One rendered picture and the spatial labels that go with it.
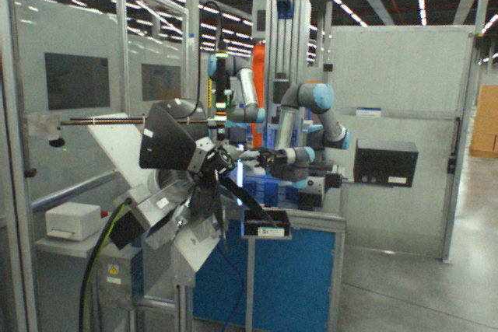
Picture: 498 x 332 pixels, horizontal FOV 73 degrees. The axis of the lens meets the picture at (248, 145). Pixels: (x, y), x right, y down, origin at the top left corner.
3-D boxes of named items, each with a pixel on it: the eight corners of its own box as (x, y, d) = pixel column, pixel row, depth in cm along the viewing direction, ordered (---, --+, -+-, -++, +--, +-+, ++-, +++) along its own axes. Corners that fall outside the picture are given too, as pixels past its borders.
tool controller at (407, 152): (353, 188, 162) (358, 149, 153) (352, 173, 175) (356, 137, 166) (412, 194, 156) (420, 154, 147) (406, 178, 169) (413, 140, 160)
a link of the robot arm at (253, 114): (250, 69, 202) (263, 129, 171) (232, 68, 199) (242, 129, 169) (253, 52, 193) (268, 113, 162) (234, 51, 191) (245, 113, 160)
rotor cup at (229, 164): (205, 195, 127) (231, 176, 123) (182, 164, 127) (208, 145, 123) (218, 184, 140) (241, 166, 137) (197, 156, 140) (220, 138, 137)
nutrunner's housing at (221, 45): (216, 149, 137) (218, 33, 129) (214, 148, 141) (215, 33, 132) (226, 149, 139) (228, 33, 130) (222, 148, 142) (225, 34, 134)
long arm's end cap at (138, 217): (110, 226, 102) (135, 206, 98) (125, 246, 102) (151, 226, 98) (103, 230, 99) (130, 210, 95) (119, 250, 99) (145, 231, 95)
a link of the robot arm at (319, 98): (331, 134, 206) (301, 78, 165) (355, 136, 197) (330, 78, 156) (325, 151, 202) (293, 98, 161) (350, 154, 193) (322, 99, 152)
